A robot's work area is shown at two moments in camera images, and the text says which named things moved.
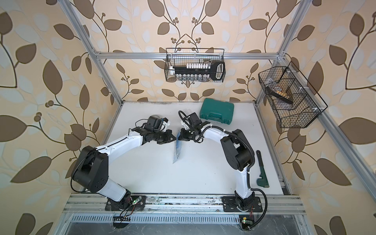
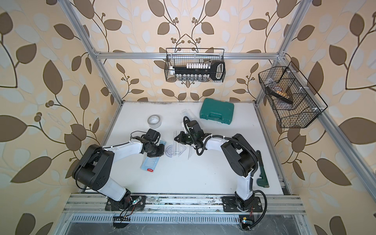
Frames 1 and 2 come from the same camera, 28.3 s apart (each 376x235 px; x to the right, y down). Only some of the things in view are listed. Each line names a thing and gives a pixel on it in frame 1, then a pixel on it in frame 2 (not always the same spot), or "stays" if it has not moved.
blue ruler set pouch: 177,147 → 148,163
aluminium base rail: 182,204 stays
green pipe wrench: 263,181 stays
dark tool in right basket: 278,95 stays
